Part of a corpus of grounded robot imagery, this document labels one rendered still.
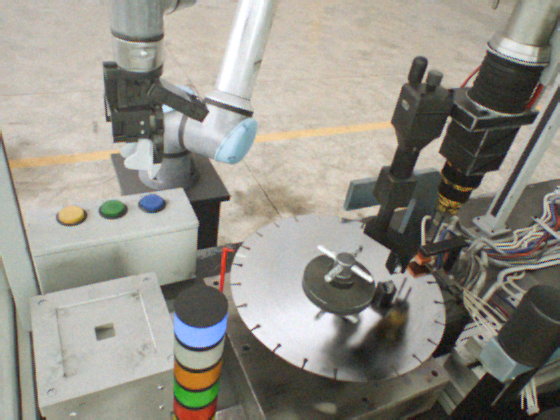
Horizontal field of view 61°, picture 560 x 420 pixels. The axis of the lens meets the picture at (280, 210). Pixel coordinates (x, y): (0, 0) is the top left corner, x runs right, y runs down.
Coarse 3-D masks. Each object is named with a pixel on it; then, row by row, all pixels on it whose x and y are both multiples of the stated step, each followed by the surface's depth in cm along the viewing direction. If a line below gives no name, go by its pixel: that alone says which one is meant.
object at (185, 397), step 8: (176, 384) 45; (216, 384) 45; (176, 392) 46; (184, 392) 45; (192, 392) 44; (200, 392) 44; (208, 392) 45; (216, 392) 47; (184, 400) 45; (192, 400) 45; (200, 400) 45; (208, 400) 46; (192, 408) 46
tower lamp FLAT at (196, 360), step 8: (224, 336) 42; (176, 344) 41; (176, 352) 42; (184, 352) 41; (192, 352) 40; (200, 352) 40; (208, 352) 41; (216, 352) 42; (184, 360) 42; (192, 360) 41; (200, 360) 41; (208, 360) 42; (216, 360) 43; (192, 368) 42; (200, 368) 42; (208, 368) 42
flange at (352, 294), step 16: (320, 256) 76; (304, 272) 73; (320, 272) 73; (368, 272) 75; (320, 288) 70; (336, 288) 71; (352, 288) 71; (368, 288) 72; (320, 304) 69; (336, 304) 69; (352, 304) 69; (368, 304) 71
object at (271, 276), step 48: (288, 240) 79; (336, 240) 81; (240, 288) 70; (288, 288) 71; (384, 288) 74; (432, 288) 75; (288, 336) 64; (336, 336) 65; (384, 336) 67; (432, 336) 68
